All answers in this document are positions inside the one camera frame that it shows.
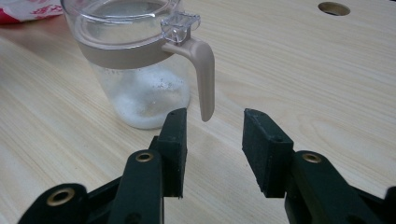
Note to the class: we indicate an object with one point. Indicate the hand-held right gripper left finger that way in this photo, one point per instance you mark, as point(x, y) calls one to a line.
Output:
point(140, 186)

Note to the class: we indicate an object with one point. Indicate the white granules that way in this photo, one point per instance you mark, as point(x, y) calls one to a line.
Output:
point(146, 105)

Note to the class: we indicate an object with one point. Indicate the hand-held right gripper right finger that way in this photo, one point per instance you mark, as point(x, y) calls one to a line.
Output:
point(311, 186)

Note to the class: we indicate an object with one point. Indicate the white bag with red print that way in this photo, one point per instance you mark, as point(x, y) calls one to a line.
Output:
point(28, 9)

